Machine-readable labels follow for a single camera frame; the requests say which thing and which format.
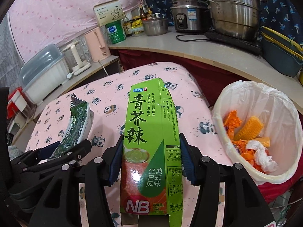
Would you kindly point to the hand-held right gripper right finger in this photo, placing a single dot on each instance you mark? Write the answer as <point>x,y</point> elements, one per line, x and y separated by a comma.
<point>187,160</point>

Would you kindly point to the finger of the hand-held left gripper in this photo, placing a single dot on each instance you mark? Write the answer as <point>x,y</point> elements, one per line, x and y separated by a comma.
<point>47,150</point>
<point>75,153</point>

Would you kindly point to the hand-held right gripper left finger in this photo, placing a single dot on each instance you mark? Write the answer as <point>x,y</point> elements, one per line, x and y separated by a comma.
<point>116,160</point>

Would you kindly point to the green foil packet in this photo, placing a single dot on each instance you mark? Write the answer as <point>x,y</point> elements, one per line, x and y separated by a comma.
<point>78,120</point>

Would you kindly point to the green cardboard box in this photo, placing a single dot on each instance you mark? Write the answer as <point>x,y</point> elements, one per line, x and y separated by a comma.
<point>142,134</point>

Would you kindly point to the orange snack wrapper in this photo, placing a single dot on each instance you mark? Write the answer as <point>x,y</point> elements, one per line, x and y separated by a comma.
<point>246,156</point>

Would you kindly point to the orange plastic bag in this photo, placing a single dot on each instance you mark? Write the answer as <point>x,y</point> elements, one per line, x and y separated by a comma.
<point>232,121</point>

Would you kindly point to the yellow foam net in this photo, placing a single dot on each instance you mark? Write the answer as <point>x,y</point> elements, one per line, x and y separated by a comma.
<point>264,142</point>
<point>251,127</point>

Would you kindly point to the white paper tissue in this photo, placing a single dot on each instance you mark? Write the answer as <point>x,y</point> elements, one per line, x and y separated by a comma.
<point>262,158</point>

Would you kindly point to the white-lined waste bin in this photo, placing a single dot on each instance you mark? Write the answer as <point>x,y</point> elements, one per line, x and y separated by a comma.
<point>272,104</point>

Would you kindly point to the red and white container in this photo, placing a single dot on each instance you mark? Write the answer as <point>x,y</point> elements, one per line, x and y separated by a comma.
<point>14,101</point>

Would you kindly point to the white container with grey lid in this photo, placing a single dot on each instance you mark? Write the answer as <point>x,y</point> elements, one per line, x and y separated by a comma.
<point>45,85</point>

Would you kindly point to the pink panda-print cloth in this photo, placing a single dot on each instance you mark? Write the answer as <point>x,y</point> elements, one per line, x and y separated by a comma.
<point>106,94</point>

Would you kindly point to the dark red curtain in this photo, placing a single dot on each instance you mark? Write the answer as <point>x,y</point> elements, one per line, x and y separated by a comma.
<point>201,75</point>

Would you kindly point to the bright red cloth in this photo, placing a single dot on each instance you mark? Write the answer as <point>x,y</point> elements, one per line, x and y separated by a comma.
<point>272,191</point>

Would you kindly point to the white glass kettle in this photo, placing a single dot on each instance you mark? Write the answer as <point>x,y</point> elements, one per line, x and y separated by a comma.
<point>75,56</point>

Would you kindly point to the pink electric kettle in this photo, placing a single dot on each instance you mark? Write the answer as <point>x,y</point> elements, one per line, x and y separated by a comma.
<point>94,45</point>

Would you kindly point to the green tin can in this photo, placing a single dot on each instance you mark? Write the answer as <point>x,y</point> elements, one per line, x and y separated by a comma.
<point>115,33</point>

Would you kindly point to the black induction cooker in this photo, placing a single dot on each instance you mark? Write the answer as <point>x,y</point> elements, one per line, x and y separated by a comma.
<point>236,43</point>

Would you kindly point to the dark glass jar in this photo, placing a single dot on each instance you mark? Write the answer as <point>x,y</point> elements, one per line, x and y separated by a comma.
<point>127,28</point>

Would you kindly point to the yellow-label jar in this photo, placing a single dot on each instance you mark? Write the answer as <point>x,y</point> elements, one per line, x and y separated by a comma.
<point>137,27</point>

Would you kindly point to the small steel pot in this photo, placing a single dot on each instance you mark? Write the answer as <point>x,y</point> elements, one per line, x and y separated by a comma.
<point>155,26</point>

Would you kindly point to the pink dotted cloth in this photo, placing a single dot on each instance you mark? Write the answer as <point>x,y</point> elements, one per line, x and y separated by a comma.
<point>59,11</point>

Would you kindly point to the blue basin with yellow rim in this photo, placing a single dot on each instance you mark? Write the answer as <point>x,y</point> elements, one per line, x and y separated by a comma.
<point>279,54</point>

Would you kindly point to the silver rice cooker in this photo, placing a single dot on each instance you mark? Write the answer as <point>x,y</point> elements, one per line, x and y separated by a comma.
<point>189,16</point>

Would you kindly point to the beige cardboard box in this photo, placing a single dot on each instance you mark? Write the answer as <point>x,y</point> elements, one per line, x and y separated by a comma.
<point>109,11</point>

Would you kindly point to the dark sauce bottle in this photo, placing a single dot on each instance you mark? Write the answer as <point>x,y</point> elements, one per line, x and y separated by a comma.
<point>143,13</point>

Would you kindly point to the large steel steamer pot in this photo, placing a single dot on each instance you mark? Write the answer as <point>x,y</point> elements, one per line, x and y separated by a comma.
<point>234,14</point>

